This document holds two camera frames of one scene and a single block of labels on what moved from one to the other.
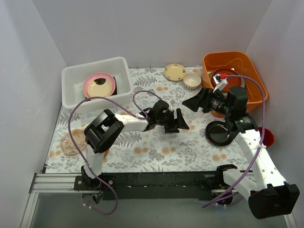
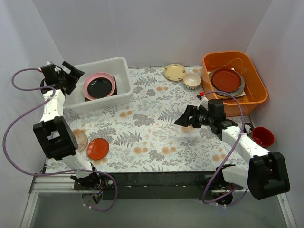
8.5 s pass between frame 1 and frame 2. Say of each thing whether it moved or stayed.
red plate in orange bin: stayed
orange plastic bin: stayed
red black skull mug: stayed
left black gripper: moved
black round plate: moved
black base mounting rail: stayed
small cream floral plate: stayed
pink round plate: stayed
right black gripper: moved
